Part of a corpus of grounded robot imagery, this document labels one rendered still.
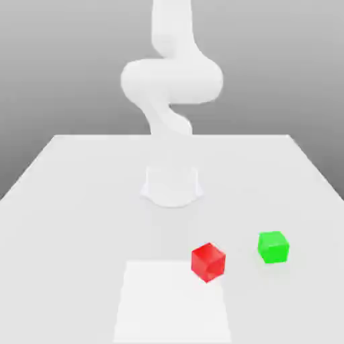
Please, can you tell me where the small red cube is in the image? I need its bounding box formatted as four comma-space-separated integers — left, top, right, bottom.
190, 242, 227, 284

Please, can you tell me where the small green cube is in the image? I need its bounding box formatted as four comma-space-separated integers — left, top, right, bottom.
257, 230, 291, 265

